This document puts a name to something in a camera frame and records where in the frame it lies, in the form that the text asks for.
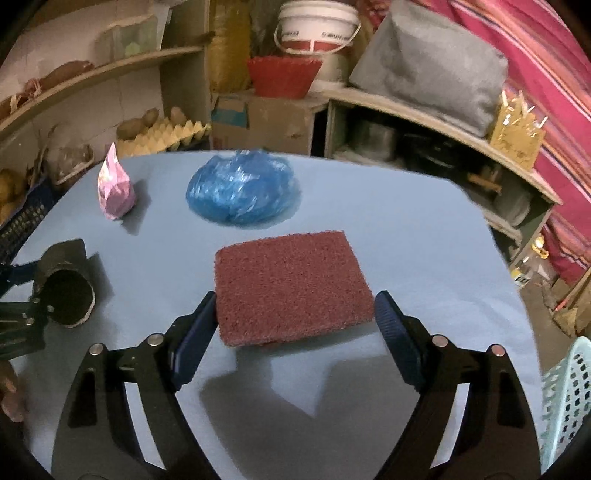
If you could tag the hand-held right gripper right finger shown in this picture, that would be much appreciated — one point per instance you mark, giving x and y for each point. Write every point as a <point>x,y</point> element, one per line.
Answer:
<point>397,341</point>

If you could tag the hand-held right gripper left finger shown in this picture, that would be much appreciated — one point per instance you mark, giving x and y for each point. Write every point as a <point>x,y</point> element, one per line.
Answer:
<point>196,341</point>

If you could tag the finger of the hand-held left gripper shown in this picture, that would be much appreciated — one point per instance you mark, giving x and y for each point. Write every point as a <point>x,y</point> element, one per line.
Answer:
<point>18,274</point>
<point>23,314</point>

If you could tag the maroon scouring pad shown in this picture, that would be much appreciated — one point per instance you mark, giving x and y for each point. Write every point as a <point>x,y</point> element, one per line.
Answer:
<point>291,286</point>

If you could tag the light blue plastic basket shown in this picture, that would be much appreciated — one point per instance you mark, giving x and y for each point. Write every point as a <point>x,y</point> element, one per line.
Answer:
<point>570,406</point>

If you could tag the person's left hand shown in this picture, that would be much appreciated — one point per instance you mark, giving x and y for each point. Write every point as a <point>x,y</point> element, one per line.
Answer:
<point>11,397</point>

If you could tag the dark blue plastic crate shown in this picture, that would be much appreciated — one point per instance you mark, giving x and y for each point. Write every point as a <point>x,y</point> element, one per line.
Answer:
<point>23,226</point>

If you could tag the pink crumpled wrapper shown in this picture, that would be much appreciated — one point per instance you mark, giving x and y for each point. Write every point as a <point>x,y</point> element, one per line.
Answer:
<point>115,194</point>

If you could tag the blue plastic bag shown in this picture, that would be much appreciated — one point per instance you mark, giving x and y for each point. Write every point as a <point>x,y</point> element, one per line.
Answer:
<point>240,189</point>

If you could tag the black pan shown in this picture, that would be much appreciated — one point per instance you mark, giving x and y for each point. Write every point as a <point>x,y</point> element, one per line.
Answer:
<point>431,154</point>

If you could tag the large potato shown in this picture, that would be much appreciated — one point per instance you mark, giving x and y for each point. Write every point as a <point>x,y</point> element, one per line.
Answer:
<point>136,123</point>

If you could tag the yellow egg carton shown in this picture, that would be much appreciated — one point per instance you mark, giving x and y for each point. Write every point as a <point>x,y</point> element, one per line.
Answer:
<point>161,138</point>

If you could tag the small steel pot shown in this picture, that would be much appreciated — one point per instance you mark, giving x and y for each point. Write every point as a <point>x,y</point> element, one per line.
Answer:
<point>374,138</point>

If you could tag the sweet potato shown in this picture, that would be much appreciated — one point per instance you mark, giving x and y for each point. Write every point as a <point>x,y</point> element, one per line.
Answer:
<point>67,74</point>

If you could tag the small potato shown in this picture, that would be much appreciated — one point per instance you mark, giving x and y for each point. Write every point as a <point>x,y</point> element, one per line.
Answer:
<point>178,116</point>

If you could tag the low wooden cabinet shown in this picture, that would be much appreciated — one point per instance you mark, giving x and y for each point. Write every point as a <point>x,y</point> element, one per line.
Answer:
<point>415,115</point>

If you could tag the cardboard box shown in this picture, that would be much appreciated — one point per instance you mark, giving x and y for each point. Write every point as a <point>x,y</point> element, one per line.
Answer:
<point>272,120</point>

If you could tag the yellow wooden stick holder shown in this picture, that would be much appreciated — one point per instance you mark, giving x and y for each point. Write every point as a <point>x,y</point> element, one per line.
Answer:
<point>515,138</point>

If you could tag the wooden shelf unit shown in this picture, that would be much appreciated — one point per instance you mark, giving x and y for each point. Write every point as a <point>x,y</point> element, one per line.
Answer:
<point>138,60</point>

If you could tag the clear plastic container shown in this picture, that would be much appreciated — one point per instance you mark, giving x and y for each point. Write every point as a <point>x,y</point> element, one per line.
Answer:
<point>127,37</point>

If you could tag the grey cushion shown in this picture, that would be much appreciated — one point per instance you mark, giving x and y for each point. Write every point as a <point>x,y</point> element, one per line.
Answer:
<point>429,69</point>

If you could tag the red plastic basin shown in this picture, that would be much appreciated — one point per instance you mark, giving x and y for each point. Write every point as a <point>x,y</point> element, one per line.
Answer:
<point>284,76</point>

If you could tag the plain white tub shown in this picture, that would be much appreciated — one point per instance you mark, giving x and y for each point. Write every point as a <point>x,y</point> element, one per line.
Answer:
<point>332,69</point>

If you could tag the red striped cloth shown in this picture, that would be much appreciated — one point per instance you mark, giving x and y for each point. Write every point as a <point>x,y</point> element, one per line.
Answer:
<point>554,92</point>

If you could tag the yellow oil bottle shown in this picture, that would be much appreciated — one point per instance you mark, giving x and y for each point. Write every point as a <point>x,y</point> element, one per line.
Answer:
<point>228,46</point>

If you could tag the white bucket red label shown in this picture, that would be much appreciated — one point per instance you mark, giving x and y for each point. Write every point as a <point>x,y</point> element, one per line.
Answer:
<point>318,25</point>

